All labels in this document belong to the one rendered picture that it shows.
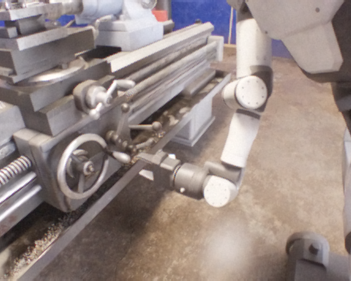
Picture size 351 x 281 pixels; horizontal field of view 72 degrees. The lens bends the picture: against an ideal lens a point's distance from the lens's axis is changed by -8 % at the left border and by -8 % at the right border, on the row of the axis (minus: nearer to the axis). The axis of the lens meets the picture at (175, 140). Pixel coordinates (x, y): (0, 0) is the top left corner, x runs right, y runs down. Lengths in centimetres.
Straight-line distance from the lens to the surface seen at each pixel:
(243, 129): 67
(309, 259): 124
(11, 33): 83
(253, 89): 64
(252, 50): 69
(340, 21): 49
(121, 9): 149
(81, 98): 80
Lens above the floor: 118
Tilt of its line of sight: 33 degrees down
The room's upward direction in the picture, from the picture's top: 1 degrees counter-clockwise
